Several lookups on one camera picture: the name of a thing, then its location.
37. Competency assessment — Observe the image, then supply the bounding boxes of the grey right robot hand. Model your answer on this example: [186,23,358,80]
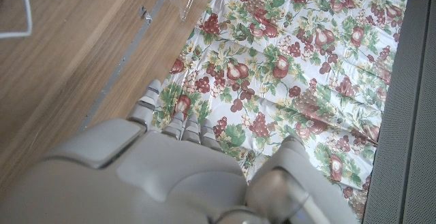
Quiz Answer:
[0,78,362,224]

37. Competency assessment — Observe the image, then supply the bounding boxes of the grey tape line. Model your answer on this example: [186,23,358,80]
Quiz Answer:
[77,0,170,133]

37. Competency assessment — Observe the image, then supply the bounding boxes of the small crumpled tape scrap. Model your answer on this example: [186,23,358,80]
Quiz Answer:
[138,5,153,25]

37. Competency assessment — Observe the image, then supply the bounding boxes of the floral fruit print backdrop cloth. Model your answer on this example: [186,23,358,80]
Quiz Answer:
[151,0,413,218]

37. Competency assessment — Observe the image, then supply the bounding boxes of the white wired earphones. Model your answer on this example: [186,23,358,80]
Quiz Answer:
[0,0,34,39]

